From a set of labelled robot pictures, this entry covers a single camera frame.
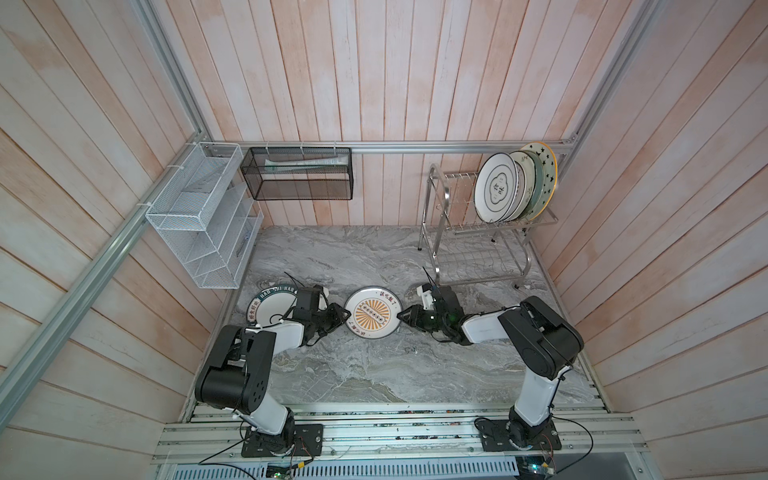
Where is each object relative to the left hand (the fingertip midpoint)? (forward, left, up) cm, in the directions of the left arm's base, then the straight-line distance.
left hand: (349, 319), depth 93 cm
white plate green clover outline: (+25, -43, +32) cm, 59 cm away
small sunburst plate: (+3, -8, -1) cm, 9 cm away
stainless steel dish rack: (+26, -41, +3) cm, 49 cm away
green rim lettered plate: (+7, +27, -3) cm, 28 cm away
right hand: (+1, -16, -1) cm, 16 cm away
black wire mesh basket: (+45, +19, +23) cm, 54 cm away
